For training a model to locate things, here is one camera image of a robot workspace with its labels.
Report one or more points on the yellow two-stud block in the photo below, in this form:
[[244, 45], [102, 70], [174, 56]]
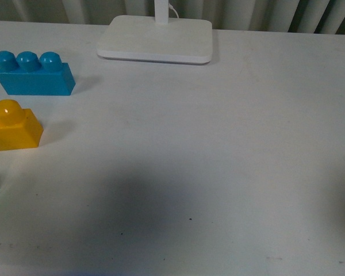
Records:
[[19, 127]]

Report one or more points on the blue three-stud block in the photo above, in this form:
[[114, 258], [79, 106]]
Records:
[[28, 74]]

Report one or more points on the white desk lamp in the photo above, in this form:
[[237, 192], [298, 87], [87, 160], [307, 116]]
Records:
[[158, 38]]

